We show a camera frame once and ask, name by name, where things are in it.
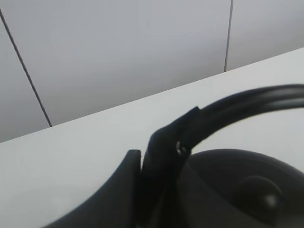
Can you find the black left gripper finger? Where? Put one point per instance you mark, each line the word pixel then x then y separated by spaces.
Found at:
pixel 114 204

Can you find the black round teapot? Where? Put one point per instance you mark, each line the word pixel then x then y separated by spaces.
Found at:
pixel 221 188

